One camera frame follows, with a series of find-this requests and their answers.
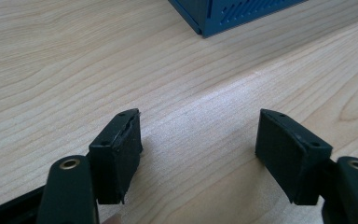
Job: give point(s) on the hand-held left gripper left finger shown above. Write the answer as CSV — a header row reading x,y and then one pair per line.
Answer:
x,y
115,161

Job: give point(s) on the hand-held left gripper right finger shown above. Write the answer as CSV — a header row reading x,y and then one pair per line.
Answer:
x,y
287,155

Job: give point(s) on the blue plastic file rack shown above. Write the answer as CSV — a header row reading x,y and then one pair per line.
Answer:
x,y
230,14

